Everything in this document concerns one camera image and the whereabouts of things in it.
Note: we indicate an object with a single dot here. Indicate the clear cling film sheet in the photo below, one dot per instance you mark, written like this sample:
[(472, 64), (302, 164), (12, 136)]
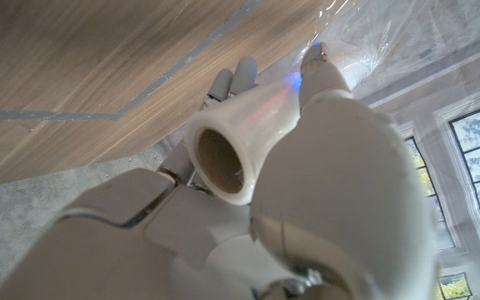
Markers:
[(373, 29)]

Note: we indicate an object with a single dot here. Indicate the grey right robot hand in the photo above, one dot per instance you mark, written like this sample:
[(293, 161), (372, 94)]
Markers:
[(340, 175)]

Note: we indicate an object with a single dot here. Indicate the printed window backdrop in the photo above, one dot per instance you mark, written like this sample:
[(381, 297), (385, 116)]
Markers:
[(452, 125)]

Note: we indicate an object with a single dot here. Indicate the white cling film roll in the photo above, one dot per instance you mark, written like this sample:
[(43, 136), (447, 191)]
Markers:
[(248, 125)]

